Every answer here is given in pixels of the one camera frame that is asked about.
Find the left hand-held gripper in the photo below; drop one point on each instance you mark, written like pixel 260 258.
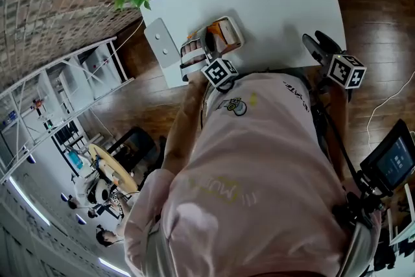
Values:
pixel 220 72

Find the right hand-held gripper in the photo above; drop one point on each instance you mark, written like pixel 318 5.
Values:
pixel 346 71

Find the person's left forearm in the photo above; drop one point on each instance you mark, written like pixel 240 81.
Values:
pixel 181 126

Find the person's right forearm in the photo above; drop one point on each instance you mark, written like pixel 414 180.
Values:
pixel 338 120

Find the person's left hand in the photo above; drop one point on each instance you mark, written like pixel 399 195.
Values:
pixel 193 54

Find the grey metal plate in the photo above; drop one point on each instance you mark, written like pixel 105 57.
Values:
pixel 162 42

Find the black chair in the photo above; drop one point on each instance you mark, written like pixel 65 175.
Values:
pixel 139 142

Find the black monitor screen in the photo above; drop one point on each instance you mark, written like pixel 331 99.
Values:
pixel 394 160

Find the person's pink shirt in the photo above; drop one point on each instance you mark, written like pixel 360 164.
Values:
pixel 253 172

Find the white metal shelf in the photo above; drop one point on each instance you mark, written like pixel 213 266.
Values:
pixel 65 100

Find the round wooden table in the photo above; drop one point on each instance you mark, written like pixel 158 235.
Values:
pixel 120 172

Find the blue container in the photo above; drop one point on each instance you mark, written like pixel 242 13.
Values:
pixel 75 160

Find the white round machine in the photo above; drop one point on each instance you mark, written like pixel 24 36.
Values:
pixel 101 192

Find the white desk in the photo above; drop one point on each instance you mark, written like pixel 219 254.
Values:
pixel 403 230

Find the black rig mount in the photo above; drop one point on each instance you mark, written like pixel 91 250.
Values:
pixel 360 204

